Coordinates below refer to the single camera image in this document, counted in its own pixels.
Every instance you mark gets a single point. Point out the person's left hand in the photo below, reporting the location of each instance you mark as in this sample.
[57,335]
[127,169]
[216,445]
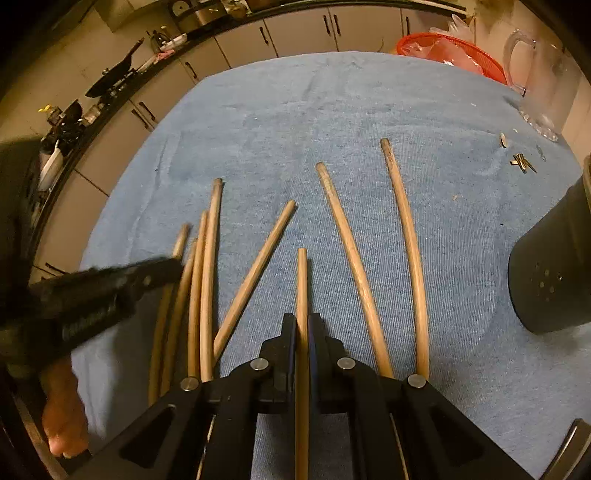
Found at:
[64,406]

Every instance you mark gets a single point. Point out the black wok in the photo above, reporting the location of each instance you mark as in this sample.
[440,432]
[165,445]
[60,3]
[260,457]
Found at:
[111,76]

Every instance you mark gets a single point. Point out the clear glass pitcher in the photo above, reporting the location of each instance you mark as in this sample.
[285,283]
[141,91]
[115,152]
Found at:
[549,83]

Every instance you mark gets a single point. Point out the group of wooden chopsticks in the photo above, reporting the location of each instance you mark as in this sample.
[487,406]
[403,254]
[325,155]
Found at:
[209,277]

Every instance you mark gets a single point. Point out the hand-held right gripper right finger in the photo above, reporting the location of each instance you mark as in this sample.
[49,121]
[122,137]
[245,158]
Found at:
[314,355]

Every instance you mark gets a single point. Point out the oil bottle with yellow cap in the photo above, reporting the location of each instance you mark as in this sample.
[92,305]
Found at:
[48,113]

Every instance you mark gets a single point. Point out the silver metal pot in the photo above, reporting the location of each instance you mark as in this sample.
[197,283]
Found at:
[207,16]

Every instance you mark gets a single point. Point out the long wooden chopstick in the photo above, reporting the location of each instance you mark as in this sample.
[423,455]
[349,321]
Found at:
[302,286]

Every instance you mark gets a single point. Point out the small brass pieces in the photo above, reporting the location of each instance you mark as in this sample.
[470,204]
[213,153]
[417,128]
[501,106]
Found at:
[522,164]

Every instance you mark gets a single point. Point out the black utensil holder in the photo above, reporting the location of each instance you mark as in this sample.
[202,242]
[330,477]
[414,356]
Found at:
[554,267]

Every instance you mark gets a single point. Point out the white bowl with spoon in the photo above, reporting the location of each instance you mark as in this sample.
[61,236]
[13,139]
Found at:
[50,166]

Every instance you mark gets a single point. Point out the lower kitchen cabinets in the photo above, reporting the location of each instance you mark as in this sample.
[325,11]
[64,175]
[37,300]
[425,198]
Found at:
[295,32]

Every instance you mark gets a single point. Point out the red plastic basket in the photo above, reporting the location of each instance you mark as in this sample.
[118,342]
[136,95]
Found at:
[480,62]

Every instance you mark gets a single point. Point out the blue towel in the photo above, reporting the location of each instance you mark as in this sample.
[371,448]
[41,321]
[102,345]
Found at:
[323,115]

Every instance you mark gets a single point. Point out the black kitchen countertop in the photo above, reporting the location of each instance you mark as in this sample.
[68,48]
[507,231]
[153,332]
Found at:
[210,38]

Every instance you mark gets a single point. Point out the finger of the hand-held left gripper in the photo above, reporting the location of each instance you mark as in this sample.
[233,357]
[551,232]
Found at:
[154,274]

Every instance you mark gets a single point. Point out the round dial kitchen scale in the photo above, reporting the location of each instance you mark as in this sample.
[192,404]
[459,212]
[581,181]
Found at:
[181,6]

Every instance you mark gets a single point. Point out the pink cloth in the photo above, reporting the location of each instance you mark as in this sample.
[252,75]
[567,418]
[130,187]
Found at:
[165,56]

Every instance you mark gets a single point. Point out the small silver clip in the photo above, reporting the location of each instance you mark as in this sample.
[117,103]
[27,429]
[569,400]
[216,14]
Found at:
[540,153]

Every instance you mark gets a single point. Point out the dark cooking pot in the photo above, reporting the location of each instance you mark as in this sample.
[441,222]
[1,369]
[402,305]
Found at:
[71,114]

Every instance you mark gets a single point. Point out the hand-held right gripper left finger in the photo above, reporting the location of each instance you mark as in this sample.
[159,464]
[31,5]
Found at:
[292,355]

